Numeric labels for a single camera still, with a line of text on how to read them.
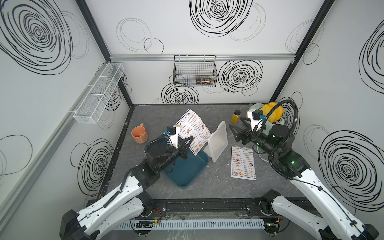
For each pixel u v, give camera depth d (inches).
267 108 35.1
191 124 26.4
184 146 23.1
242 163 35.1
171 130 22.4
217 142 40.6
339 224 15.1
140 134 38.9
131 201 23.9
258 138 21.4
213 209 29.6
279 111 34.3
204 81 34.7
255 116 20.8
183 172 33.4
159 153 19.9
